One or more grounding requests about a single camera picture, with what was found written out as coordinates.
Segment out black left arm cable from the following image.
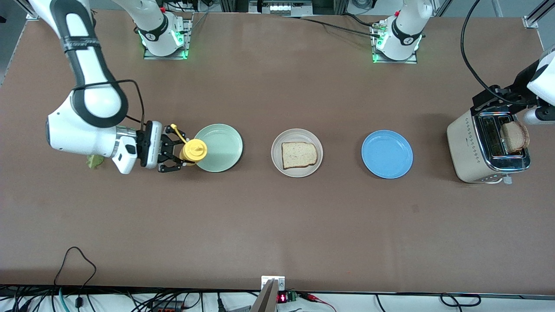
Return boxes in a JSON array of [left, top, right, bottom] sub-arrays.
[[460, 0, 499, 94]]

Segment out yellow squeeze bottle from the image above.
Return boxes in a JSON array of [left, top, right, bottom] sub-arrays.
[[170, 123, 208, 166]]

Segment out aluminium camera mount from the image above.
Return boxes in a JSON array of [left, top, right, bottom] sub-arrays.
[[251, 276, 286, 312]]

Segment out beige plate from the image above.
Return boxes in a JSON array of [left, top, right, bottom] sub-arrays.
[[271, 128, 323, 178]]

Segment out grey device with white lights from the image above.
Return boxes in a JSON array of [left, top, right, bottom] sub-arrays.
[[249, 0, 313, 16]]

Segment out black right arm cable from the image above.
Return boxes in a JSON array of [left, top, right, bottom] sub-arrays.
[[74, 79, 146, 126]]

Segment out beige toaster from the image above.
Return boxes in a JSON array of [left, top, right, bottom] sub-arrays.
[[447, 103, 532, 185]]

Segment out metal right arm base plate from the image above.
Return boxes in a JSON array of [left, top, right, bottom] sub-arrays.
[[143, 13, 193, 60]]

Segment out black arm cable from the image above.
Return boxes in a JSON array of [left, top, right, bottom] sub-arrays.
[[74, 79, 146, 126], [460, 0, 499, 94]]

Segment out red clip wires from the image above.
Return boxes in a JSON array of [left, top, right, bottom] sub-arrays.
[[299, 292, 338, 312]]

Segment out looped thin black cable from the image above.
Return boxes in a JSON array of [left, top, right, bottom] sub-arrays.
[[53, 247, 97, 309]]

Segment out coiled black cable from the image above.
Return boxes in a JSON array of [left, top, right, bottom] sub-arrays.
[[440, 293, 482, 307]]

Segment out black cable tangle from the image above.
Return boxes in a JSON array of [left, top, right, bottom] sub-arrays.
[[0, 285, 261, 312]]

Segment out green plate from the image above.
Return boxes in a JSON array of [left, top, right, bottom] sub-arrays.
[[193, 124, 243, 173]]

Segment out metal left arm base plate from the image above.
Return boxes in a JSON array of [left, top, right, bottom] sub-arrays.
[[371, 24, 419, 65]]

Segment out toasted bread slice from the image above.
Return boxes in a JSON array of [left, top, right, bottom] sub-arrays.
[[281, 142, 318, 170], [500, 121, 530, 153]]

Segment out long black cable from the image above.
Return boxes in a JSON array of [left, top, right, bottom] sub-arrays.
[[280, 14, 382, 37]]

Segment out aluminium frame corner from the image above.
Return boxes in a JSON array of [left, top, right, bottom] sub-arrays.
[[522, 0, 555, 29]]

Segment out blue plate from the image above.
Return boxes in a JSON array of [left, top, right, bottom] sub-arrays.
[[361, 130, 414, 179]]

